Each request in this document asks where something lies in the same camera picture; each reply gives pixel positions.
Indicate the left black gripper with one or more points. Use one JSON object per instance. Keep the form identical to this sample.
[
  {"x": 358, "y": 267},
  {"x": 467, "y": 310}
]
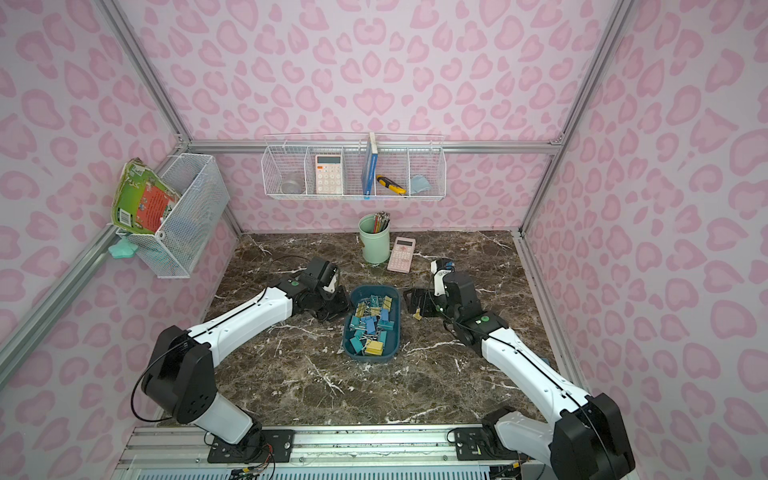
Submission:
[{"x": 330, "y": 305}]

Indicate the yellow black utility knife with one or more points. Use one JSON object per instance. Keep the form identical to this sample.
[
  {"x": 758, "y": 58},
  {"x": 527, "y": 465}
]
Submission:
[{"x": 391, "y": 185}]

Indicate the teal plastic storage box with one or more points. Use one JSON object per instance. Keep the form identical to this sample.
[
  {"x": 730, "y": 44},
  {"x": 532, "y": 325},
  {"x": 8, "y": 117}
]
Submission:
[{"x": 375, "y": 315}]

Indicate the pink calculator on table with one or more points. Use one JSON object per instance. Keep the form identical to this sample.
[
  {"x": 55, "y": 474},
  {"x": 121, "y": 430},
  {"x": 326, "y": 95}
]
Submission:
[{"x": 401, "y": 255}]

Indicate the mint green wall hook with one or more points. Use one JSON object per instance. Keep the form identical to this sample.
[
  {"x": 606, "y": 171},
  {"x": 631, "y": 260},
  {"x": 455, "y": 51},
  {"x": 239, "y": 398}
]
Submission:
[{"x": 123, "y": 249}]

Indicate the light blue item in shelf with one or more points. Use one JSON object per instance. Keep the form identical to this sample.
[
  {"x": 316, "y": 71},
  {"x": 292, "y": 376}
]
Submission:
[{"x": 419, "y": 185}]

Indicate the blue book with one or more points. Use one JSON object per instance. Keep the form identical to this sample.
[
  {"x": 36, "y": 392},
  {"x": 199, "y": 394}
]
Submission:
[{"x": 369, "y": 167}]

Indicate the white orange calculator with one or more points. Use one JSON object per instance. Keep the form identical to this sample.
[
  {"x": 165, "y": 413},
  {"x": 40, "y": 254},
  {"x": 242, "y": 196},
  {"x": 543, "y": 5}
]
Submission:
[{"x": 329, "y": 178}]

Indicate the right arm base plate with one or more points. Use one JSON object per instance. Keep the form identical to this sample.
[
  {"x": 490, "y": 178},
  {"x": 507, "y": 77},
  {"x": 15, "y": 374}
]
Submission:
[{"x": 478, "y": 443}]

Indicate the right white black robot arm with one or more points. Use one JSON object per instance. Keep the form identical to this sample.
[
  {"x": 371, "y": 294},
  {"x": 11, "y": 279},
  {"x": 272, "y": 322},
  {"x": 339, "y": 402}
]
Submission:
[{"x": 580, "y": 436}]

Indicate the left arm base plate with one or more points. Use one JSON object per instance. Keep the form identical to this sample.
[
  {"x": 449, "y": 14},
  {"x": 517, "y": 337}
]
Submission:
[{"x": 275, "y": 445}]

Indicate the green red booklet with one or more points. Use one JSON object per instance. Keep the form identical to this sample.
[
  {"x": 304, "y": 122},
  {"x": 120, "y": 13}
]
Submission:
[{"x": 142, "y": 200}]

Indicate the white mesh side basket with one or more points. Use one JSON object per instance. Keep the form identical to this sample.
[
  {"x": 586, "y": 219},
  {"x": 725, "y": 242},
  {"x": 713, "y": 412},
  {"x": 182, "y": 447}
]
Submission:
[{"x": 174, "y": 251}]

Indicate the mint green pen cup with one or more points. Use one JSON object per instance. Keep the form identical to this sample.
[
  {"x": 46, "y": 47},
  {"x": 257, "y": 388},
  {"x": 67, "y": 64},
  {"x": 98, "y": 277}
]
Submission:
[{"x": 375, "y": 237}]

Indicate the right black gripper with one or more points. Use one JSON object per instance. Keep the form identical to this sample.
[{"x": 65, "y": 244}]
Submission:
[{"x": 429, "y": 301}]

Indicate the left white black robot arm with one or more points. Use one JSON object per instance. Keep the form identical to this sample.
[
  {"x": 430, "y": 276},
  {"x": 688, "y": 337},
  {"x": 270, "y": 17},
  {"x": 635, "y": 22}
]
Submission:
[{"x": 180, "y": 375}]

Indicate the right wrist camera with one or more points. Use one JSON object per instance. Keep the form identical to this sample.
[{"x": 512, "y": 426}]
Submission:
[{"x": 439, "y": 268}]

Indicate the white wire wall shelf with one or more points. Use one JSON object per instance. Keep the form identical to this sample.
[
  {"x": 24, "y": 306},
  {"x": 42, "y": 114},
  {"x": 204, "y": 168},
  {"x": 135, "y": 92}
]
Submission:
[{"x": 400, "y": 158}]

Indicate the clear tape roll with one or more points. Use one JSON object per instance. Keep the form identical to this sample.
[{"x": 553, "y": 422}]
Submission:
[{"x": 292, "y": 186}]

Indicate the yellow binder clip in box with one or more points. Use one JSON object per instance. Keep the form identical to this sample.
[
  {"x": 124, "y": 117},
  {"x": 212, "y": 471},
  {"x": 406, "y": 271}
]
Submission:
[{"x": 374, "y": 348}]

